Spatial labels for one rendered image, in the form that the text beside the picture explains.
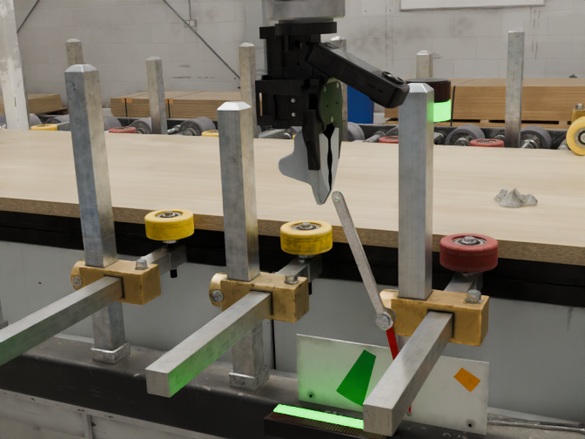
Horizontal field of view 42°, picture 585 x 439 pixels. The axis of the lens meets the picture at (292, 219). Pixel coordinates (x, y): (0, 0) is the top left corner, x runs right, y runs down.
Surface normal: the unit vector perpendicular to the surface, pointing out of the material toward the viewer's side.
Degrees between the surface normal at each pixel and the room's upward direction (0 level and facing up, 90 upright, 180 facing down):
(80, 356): 0
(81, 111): 90
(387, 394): 0
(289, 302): 90
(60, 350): 0
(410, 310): 90
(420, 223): 90
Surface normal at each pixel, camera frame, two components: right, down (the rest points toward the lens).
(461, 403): -0.41, 0.25
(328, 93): 0.91, 0.07
